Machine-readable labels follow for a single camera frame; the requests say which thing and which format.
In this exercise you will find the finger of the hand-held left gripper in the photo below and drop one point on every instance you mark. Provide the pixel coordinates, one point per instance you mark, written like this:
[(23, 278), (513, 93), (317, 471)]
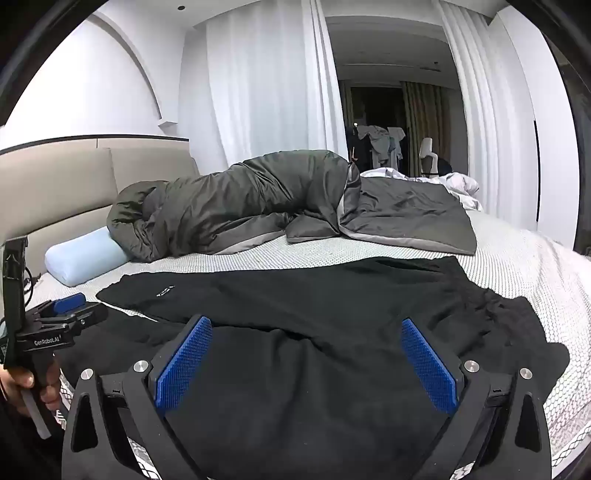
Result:
[(69, 302), (94, 314)]

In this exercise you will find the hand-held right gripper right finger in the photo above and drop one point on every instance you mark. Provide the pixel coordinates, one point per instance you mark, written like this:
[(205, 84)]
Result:
[(427, 369)]

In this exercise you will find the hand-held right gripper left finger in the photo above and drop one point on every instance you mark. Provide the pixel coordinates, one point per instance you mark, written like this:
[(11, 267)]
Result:
[(184, 364)]

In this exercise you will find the black pants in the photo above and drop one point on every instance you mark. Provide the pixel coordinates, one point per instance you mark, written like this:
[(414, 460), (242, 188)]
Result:
[(323, 346)]

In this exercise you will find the person's left hand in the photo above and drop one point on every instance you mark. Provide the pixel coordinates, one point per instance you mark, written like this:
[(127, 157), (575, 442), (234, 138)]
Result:
[(48, 392)]

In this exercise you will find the light blue pillow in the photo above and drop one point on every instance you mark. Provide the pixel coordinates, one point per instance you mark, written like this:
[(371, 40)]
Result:
[(83, 256)]

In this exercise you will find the beige padded headboard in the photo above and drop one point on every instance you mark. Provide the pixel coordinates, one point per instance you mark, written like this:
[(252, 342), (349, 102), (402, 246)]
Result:
[(51, 189)]

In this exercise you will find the dark grey duvet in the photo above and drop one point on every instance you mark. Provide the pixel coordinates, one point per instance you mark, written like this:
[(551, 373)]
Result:
[(258, 203)]

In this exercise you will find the white crumpled bedding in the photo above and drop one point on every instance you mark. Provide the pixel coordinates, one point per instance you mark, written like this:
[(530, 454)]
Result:
[(461, 184)]

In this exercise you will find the white office chair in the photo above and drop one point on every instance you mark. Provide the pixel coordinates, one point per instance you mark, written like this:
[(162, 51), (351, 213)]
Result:
[(427, 154)]

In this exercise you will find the pile of clothes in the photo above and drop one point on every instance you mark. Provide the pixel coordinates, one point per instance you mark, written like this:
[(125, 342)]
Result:
[(378, 138)]

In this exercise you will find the beige curtain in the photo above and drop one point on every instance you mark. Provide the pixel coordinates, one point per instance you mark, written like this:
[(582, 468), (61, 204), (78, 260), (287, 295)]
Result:
[(422, 120)]

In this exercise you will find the white sheer curtain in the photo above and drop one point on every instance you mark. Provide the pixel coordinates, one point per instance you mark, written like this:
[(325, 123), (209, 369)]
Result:
[(475, 101), (268, 83)]

